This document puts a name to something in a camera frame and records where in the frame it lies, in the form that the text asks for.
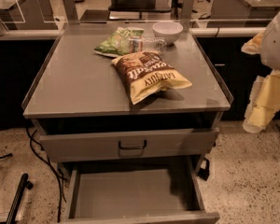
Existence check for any grey drawer cabinet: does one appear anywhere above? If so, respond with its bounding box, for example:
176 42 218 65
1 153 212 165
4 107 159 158
23 22 232 224

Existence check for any open grey middle drawer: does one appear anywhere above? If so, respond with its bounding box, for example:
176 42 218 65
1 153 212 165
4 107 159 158
63 156 219 224

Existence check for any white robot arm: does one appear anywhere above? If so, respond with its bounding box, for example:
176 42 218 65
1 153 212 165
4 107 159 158
241 11 280 133

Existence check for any green chip bag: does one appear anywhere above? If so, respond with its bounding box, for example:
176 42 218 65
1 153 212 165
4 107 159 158
94 27 144 57

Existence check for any black stand leg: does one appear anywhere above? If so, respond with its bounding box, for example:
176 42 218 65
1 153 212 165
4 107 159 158
6 174 34 224

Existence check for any white bowl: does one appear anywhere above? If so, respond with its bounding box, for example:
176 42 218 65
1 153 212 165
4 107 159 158
152 21 183 46

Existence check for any brown chip bag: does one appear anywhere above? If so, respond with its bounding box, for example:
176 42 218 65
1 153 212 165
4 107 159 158
112 51 192 105

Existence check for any yellow taped gripper finger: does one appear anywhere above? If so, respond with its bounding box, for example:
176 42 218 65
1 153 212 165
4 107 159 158
241 32 264 55
243 70 280 133

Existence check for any black floor cable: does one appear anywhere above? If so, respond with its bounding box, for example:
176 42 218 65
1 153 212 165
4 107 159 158
25 127 68 224

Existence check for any clear plastic water bottle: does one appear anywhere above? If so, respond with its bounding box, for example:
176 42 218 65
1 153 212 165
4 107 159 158
129 36 166 52

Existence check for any grey top drawer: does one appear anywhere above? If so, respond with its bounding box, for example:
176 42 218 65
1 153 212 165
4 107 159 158
40 128 219 162

